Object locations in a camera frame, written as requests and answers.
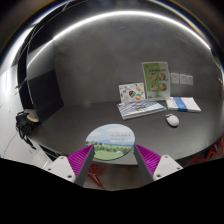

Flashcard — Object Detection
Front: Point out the white wall paper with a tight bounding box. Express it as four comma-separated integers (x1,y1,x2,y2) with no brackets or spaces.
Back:
187,75,193,85
171,73,180,84
180,74,187,84

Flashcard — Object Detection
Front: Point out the white wall paper left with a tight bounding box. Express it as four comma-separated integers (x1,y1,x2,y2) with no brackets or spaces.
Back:
171,73,180,84

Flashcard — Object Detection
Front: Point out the white wall paper right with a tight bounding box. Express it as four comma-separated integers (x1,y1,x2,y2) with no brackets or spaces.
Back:
187,75,193,85

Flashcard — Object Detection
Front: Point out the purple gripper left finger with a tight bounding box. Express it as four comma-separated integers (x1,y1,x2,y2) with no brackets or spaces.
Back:
46,145,95,186

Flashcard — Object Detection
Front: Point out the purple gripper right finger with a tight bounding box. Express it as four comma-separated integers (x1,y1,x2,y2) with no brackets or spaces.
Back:
134,144,182,182

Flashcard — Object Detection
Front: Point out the white computer mouse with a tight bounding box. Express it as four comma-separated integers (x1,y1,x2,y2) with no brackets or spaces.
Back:
165,114,179,127

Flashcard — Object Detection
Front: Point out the white wall paper middle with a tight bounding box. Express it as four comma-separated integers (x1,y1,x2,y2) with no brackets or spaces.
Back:
180,74,187,84

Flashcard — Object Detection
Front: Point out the round landscape mouse pad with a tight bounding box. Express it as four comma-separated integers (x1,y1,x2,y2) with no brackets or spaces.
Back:
85,124,135,161

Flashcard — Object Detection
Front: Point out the green standing poster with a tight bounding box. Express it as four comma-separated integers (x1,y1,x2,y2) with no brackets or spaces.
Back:
142,62,170,101

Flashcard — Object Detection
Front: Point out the white and blue booklet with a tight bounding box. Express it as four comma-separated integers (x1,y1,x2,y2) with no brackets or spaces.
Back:
166,97,201,112

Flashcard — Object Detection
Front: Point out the white illustrated card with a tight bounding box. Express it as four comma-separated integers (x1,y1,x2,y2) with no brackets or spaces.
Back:
119,83,145,103

